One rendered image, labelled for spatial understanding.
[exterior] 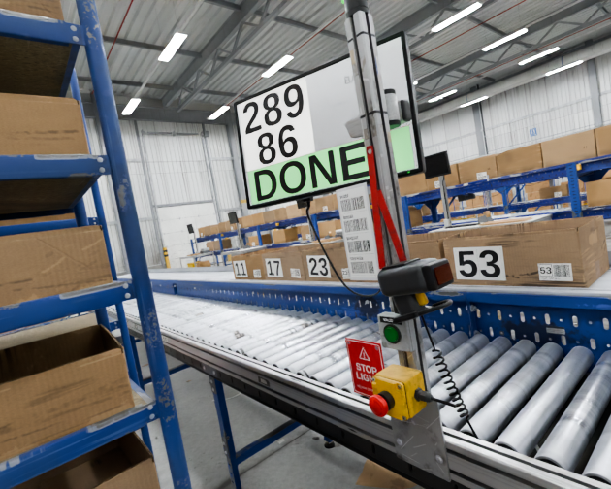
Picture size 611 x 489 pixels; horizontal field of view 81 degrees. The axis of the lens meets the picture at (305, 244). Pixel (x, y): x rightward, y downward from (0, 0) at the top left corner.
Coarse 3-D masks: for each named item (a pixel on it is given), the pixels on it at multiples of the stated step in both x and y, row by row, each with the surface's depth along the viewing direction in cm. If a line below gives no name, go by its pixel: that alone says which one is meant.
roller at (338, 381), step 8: (424, 328) 127; (424, 336) 124; (384, 352) 112; (392, 352) 113; (384, 360) 110; (336, 376) 100; (344, 376) 100; (328, 384) 99; (336, 384) 97; (344, 384) 98
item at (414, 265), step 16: (384, 272) 63; (400, 272) 60; (416, 272) 58; (432, 272) 56; (448, 272) 59; (384, 288) 63; (400, 288) 61; (416, 288) 58; (432, 288) 57; (400, 304) 63; (416, 304) 62; (400, 320) 63
